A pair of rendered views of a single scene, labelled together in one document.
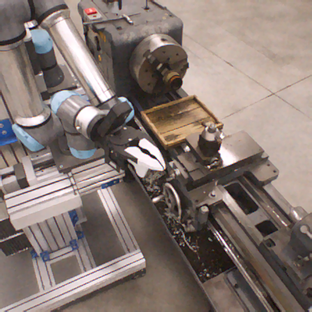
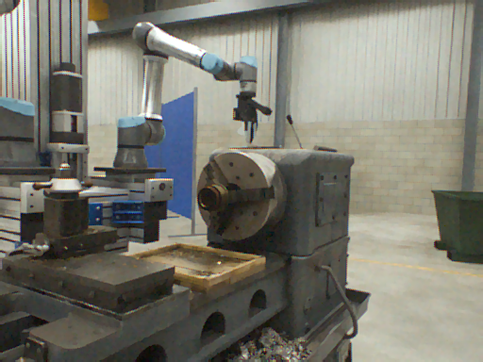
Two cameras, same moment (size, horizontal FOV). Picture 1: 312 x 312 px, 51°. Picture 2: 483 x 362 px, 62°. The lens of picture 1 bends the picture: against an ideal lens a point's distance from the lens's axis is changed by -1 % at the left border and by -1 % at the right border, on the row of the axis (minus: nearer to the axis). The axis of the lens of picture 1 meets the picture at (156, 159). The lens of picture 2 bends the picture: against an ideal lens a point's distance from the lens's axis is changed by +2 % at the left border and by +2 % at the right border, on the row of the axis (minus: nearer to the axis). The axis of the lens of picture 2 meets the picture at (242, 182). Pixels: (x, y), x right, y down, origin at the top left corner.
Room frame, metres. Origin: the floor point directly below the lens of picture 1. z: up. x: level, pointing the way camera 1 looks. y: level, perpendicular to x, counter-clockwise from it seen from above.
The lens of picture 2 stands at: (0.91, -1.24, 1.20)
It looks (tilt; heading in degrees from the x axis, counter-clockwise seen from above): 3 degrees down; 59
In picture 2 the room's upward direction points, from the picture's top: 2 degrees clockwise
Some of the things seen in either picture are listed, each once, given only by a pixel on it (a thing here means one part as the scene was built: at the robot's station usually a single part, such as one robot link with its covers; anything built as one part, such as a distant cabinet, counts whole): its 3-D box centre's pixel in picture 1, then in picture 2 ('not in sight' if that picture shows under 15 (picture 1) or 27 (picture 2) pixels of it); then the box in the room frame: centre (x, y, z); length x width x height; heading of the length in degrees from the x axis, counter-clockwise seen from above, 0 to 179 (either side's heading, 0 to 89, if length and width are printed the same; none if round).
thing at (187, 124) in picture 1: (181, 120); (191, 263); (1.39, -0.14, 0.89); 0.36 x 0.30 x 0.04; 117
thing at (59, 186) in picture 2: (211, 132); (64, 185); (1.03, -0.23, 1.13); 0.08 x 0.08 x 0.03
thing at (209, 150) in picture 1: (209, 142); (67, 212); (1.04, -0.24, 1.07); 0.07 x 0.07 x 0.10; 27
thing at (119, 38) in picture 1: (128, 38); (283, 194); (1.98, 0.18, 1.06); 0.59 x 0.48 x 0.39; 27
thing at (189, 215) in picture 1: (180, 203); not in sight; (0.93, -0.12, 0.75); 0.27 x 0.10 x 0.23; 27
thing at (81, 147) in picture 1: (85, 134); not in sight; (0.68, 0.20, 1.46); 0.11 x 0.08 x 0.11; 137
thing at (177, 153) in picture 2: not in sight; (160, 160); (3.60, 6.54, 1.18); 4.12 x 0.80 x 2.35; 86
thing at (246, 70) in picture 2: not in sight; (247, 70); (1.80, 0.23, 1.59); 0.09 x 0.08 x 0.11; 129
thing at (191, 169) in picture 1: (217, 157); (79, 268); (1.06, -0.29, 0.95); 0.43 x 0.17 x 0.05; 117
